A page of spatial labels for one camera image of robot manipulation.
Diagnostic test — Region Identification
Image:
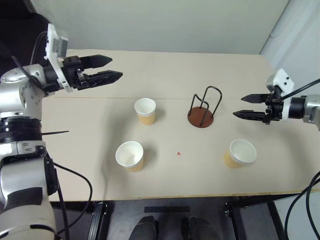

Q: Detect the black tape strip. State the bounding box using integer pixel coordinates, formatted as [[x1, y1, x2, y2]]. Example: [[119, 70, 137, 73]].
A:
[[143, 205, 191, 214]]

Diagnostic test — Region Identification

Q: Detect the tan and white paper cup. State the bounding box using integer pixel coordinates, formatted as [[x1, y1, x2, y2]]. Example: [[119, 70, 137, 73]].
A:
[[223, 138, 258, 170], [115, 140, 145, 174], [133, 97, 157, 126]]

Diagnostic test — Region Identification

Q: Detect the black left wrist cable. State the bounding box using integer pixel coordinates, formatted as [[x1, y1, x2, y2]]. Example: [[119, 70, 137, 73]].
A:
[[30, 30, 50, 67]]

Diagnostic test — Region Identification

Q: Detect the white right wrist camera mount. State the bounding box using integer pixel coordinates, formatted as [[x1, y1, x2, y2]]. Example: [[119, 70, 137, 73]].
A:
[[265, 68, 296, 122]]

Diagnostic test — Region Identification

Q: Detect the dark rounded shape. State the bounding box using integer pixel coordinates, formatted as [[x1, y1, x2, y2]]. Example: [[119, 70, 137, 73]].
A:
[[128, 215, 160, 240], [180, 215, 216, 240]]

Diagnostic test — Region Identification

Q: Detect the cup holder with paper cup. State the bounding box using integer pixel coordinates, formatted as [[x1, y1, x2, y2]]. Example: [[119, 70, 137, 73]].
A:
[[187, 85, 224, 129]]

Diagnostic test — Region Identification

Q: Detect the black hanging cable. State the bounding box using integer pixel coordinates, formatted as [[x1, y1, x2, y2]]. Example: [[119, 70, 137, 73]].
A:
[[284, 170, 320, 240], [306, 178, 320, 240]]

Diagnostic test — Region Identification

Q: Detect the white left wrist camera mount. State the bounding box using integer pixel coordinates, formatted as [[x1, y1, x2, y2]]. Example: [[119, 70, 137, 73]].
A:
[[44, 23, 75, 94]]

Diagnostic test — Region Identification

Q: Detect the black cable tie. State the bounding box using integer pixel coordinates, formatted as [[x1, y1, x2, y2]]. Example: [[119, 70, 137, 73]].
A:
[[10, 55, 39, 86], [41, 130, 70, 137]]

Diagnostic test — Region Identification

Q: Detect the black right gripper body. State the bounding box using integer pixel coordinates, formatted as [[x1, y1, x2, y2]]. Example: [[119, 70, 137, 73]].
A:
[[262, 92, 286, 126]]

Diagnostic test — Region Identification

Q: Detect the black chair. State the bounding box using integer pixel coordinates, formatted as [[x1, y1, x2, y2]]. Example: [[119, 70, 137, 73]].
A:
[[0, 0, 55, 76]]

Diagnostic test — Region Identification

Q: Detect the black table frame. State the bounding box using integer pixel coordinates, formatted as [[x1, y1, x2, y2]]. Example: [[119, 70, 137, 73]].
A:
[[48, 191, 320, 240]]

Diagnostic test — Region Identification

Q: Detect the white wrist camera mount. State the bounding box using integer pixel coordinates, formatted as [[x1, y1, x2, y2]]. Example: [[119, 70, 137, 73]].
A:
[[44, 23, 75, 94], [265, 68, 296, 122]]

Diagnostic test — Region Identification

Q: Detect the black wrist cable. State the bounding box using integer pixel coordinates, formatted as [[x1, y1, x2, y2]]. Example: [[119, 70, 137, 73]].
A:
[[30, 30, 50, 67], [280, 78, 320, 101]]

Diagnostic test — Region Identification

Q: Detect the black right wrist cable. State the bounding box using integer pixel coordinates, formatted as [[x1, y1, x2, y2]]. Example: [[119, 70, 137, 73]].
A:
[[280, 78, 320, 101]]

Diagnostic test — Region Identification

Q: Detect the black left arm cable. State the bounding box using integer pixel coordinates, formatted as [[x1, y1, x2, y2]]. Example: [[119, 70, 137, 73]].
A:
[[44, 152, 94, 240]]

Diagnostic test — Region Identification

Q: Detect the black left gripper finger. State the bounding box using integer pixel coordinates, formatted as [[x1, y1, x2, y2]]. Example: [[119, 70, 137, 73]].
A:
[[83, 70, 124, 89], [79, 54, 113, 70]]

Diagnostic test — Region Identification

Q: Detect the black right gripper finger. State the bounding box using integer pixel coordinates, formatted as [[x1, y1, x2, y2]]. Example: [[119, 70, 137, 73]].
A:
[[240, 93, 269, 104], [232, 109, 267, 123]]

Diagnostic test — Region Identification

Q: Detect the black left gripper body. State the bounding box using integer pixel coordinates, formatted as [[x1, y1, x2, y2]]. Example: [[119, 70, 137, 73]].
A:
[[59, 56, 90, 92]]

